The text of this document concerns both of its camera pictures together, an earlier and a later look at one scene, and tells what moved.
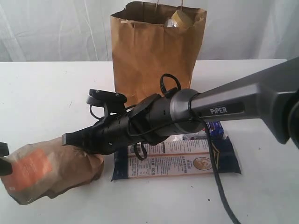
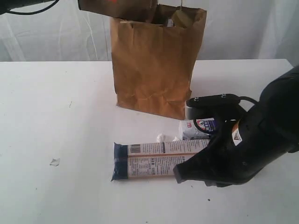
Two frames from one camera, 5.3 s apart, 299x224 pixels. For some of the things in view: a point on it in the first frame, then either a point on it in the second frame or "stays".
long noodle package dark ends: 175,157 stays
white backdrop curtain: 80,30 stays
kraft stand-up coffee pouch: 48,168 -> 139,10
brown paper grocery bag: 155,48 stays
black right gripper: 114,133 -> 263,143
